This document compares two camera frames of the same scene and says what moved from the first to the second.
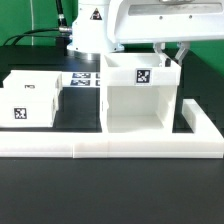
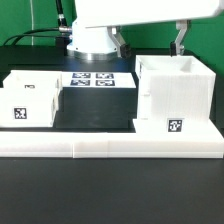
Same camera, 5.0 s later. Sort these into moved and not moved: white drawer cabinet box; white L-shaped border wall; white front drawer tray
Moved: white drawer cabinet box
Not moved: white front drawer tray; white L-shaped border wall
